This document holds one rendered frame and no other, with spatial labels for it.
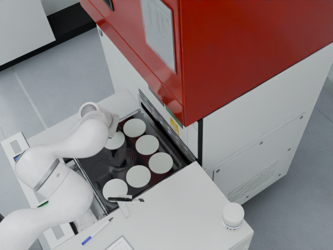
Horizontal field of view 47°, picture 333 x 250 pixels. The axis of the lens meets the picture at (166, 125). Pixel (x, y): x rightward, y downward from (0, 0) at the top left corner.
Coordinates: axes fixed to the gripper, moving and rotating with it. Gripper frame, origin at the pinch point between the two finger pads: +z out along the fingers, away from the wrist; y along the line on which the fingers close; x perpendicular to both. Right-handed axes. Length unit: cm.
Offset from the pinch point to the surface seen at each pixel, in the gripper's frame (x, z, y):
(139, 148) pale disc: 12.6, -0.5, 6.0
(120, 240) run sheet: 22, -24, 40
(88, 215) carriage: 3.7, -12.7, 36.9
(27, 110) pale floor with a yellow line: -114, 105, -6
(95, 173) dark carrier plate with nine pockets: -0.6, -7.4, 21.0
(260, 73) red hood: 55, -28, -28
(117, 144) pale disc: 2.6, -0.9, 6.8
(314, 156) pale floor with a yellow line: 98, 113, -25
